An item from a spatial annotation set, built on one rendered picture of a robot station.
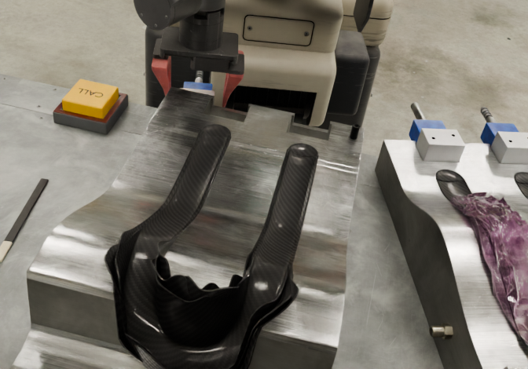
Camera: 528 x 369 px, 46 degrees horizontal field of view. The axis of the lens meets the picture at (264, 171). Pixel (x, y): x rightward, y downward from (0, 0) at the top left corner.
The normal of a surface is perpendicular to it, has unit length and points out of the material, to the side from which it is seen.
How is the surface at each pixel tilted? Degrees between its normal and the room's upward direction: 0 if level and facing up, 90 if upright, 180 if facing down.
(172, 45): 1
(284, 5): 31
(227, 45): 1
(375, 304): 0
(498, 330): 9
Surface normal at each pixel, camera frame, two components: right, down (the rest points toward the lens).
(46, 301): -0.19, 0.53
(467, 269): 0.13, -0.57
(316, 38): 0.00, 0.74
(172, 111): 0.11, -0.76
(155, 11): -0.55, 0.47
